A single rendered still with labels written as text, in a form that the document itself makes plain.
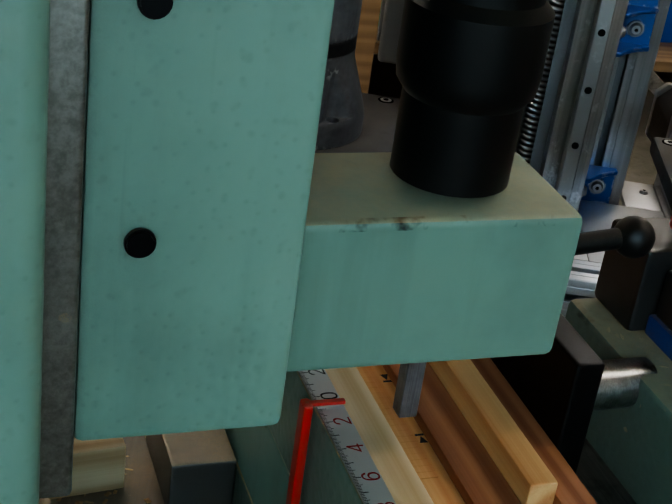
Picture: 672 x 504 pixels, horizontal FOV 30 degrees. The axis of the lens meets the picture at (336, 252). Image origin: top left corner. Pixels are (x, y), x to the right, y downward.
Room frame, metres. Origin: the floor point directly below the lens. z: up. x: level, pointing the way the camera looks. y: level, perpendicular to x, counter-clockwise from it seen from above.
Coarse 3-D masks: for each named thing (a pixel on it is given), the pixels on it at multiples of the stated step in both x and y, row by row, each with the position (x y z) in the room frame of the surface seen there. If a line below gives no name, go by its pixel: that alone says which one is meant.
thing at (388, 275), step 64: (320, 192) 0.46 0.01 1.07; (384, 192) 0.47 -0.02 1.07; (512, 192) 0.49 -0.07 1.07; (320, 256) 0.44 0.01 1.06; (384, 256) 0.45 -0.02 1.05; (448, 256) 0.46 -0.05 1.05; (512, 256) 0.47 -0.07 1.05; (320, 320) 0.44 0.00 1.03; (384, 320) 0.45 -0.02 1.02; (448, 320) 0.46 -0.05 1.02; (512, 320) 0.47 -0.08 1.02
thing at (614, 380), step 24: (576, 336) 0.51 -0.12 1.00; (504, 360) 0.54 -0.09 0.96; (528, 360) 0.52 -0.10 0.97; (552, 360) 0.50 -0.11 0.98; (576, 360) 0.49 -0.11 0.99; (600, 360) 0.49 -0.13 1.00; (624, 360) 0.55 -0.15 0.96; (648, 360) 0.55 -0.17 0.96; (528, 384) 0.52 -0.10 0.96; (552, 384) 0.50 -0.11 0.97; (576, 384) 0.48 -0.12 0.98; (600, 384) 0.53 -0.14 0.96; (624, 384) 0.53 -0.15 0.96; (528, 408) 0.51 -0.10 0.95; (552, 408) 0.49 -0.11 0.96; (576, 408) 0.48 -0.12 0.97; (600, 408) 0.53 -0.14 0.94; (552, 432) 0.49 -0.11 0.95; (576, 432) 0.48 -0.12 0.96; (576, 456) 0.49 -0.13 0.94
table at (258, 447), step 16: (240, 432) 0.58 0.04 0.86; (256, 432) 0.55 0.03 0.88; (240, 448) 0.57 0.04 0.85; (256, 448) 0.55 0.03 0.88; (272, 448) 0.52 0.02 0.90; (592, 448) 0.56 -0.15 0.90; (240, 464) 0.57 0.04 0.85; (256, 464) 0.54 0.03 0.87; (272, 464) 0.52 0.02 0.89; (592, 464) 0.54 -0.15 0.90; (256, 480) 0.54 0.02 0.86; (272, 480) 0.52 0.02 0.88; (288, 480) 0.50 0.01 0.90; (592, 480) 0.53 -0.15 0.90; (608, 480) 0.53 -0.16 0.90; (256, 496) 0.54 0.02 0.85; (272, 496) 0.51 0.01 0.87; (592, 496) 0.51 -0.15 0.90; (608, 496) 0.52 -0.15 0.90; (624, 496) 0.52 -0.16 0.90
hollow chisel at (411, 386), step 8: (400, 368) 0.49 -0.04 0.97; (408, 368) 0.49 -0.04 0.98; (416, 368) 0.49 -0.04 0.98; (424, 368) 0.49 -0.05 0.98; (400, 376) 0.49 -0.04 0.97; (408, 376) 0.49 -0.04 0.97; (416, 376) 0.49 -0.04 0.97; (400, 384) 0.49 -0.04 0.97; (408, 384) 0.49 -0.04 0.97; (416, 384) 0.49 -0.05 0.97; (400, 392) 0.49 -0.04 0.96; (408, 392) 0.49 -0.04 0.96; (416, 392) 0.49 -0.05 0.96; (400, 400) 0.49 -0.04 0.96; (408, 400) 0.49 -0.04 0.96; (416, 400) 0.49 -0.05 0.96; (400, 408) 0.49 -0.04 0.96; (408, 408) 0.49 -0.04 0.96; (416, 408) 0.49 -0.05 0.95; (400, 416) 0.49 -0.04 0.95; (408, 416) 0.49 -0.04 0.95
